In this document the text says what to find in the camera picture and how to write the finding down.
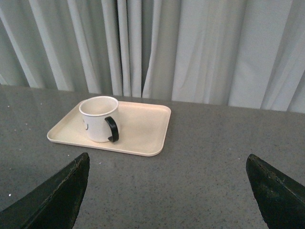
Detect cream rectangular tray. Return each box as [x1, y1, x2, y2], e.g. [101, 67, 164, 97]
[47, 101, 171, 156]

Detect white smiley mug black handle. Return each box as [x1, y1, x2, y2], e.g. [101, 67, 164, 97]
[79, 96, 121, 143]

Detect grey pleated curtain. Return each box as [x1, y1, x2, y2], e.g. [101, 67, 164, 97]
[0, 0, 305, 113]

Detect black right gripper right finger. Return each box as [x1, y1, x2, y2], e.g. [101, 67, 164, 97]
[246, 154, 305, 229]

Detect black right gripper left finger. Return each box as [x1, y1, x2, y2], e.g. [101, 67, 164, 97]
[0, 153, 90, 229]

